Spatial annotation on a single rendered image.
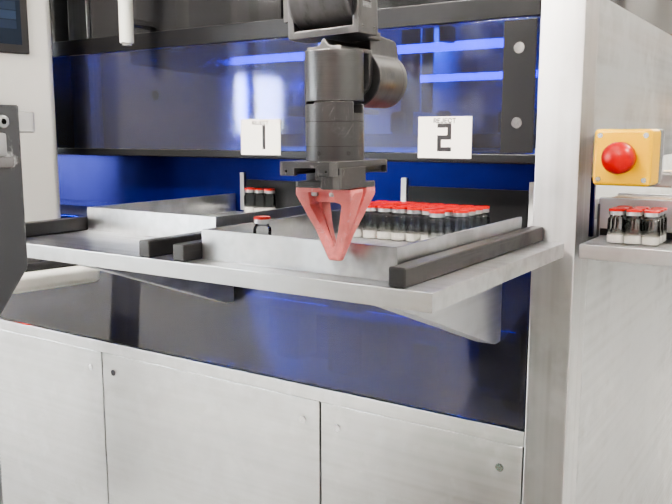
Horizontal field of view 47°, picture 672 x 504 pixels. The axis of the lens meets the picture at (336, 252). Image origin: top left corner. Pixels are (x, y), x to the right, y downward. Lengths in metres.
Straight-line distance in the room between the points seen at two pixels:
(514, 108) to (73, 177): 1.05
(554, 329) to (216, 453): 0.71
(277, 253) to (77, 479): 1.12
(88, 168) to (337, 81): 1.10
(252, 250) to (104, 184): 0.90
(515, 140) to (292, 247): 0.40
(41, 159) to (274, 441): 0.68
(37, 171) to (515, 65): 0.91
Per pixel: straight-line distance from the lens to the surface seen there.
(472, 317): 1.03
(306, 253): 0.82
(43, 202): 1.57
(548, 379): 1.13
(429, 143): 1.15
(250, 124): 1.33
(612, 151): 1.02
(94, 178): 1.75
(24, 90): 1.56
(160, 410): 1.59
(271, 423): 1.41
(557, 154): 1.08
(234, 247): 0.88
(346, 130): 0.74
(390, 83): 0.80
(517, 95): 1.10
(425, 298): 0.72
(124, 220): 1.17
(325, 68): 0.74
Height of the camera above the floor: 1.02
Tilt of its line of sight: 9 degrees down
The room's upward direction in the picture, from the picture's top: straight up
